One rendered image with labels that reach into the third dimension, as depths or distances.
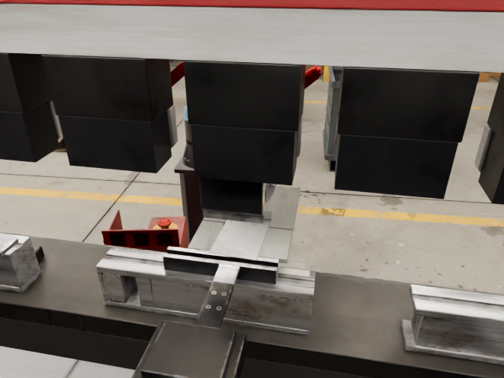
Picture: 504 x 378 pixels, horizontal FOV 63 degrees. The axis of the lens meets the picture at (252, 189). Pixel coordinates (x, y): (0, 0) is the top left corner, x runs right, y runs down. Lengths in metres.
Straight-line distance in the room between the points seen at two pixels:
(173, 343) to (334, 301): 0.38
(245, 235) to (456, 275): 1.82
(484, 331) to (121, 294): 0.62
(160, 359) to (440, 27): 0.49
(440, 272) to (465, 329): 1.70
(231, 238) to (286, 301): 0.15
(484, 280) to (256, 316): 1.88
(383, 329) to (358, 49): 0.50
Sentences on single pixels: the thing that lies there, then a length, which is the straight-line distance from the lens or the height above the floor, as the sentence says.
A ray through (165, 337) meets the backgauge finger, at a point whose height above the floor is 1.04.
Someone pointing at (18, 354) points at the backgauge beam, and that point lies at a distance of 0.67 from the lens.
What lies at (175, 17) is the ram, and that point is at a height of 1.39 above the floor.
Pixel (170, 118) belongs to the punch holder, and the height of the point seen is 1.24.
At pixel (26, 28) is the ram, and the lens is 0.65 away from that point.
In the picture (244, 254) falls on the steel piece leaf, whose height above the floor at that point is 1.00.
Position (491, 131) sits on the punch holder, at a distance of 0.64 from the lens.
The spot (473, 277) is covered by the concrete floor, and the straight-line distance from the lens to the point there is 2.50.
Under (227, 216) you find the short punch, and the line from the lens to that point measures 0.67.
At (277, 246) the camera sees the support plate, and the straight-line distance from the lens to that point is 0.75.
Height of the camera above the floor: 1.44
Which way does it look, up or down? 29 degrees down
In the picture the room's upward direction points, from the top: straight up
